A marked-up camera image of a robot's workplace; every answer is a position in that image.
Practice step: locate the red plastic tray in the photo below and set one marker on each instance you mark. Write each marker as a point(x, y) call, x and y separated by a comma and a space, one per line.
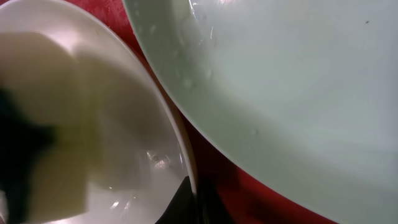
point(242, 193)

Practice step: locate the white round plate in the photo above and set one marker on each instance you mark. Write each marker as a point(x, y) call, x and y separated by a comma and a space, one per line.
point(124, 109)

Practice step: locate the teal plate at back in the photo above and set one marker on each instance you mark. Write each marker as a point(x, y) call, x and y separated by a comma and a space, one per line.
point(301, 94)

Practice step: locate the yellow green sponge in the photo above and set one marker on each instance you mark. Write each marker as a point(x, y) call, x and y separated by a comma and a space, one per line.
point(44, 162)

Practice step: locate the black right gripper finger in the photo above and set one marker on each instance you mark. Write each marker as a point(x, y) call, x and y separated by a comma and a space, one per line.
point(182, 208)

